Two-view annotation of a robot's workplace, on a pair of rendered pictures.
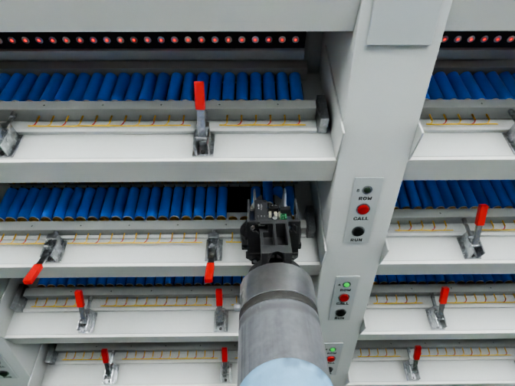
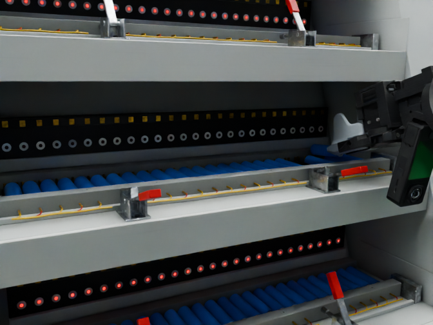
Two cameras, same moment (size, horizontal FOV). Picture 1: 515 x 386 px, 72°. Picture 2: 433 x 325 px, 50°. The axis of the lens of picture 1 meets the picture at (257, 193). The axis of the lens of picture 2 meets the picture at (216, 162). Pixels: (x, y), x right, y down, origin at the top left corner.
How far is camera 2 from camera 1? 65 cm
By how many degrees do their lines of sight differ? 47
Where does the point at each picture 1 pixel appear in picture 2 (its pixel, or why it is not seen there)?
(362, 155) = (421, 47)
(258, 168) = (354, 61)
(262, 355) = not seen: outside the picture
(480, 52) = not seen: hidden behind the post
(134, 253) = (239, 201)
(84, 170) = (205, 58)
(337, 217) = not seen: hidden behind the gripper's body
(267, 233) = (401, 91)
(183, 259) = (300, 196)
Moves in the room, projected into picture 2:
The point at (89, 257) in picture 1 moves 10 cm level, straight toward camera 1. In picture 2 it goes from (186, 211) to (266, 200)
